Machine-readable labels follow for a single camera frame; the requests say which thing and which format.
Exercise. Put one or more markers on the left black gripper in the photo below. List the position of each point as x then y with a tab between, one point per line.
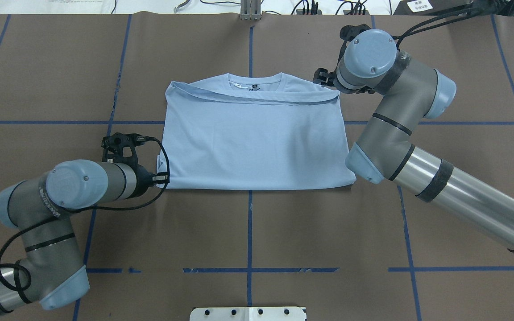
143	181

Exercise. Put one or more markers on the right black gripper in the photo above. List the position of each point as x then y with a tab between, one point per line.
324	77

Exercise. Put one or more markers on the light blue t-shirt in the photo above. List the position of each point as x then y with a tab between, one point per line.
236	133

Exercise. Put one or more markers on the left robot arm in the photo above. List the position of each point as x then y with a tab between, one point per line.
42	262

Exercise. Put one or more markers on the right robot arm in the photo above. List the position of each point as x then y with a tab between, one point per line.
411	92

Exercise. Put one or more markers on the black box with label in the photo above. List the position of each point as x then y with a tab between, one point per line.
430	7

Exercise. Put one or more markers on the aluminium frame post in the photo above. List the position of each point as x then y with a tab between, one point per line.
250	10

